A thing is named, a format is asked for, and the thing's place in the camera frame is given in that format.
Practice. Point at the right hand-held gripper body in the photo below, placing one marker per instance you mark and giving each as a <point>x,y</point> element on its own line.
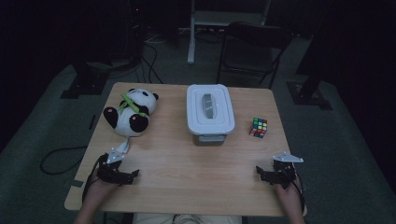
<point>285,174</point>

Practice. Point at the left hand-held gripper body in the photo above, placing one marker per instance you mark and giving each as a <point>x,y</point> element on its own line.
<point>109,172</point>

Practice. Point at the colourful puzzle cube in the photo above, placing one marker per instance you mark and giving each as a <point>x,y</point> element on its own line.
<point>258,127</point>

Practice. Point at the panda plush toy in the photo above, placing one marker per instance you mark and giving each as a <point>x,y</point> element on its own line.
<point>127,118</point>

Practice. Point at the clear plastic storage box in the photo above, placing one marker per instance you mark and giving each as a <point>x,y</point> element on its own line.
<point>208,140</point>

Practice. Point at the white storage box lid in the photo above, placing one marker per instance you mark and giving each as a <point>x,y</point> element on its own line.
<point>196,115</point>

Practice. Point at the person's left hand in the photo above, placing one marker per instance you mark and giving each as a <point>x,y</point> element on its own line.
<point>98,191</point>

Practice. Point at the person's right hand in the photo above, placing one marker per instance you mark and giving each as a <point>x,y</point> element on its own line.
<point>291,197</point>

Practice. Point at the grey tape piece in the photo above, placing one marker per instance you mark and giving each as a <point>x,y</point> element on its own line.
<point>77,183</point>

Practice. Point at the person's beige trousers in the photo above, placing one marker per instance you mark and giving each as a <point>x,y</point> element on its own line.
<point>162,219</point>

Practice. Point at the black folding chair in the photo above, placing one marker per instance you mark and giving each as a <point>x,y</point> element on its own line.
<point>249,49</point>

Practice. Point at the dark equipment tower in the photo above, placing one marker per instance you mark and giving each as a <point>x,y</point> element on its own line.
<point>135,31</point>

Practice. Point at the black stand with base plate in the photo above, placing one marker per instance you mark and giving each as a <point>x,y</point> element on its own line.
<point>306,96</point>
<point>85,84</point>

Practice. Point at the white metal desk frame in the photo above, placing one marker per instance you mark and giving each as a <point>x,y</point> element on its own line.
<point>191,37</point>

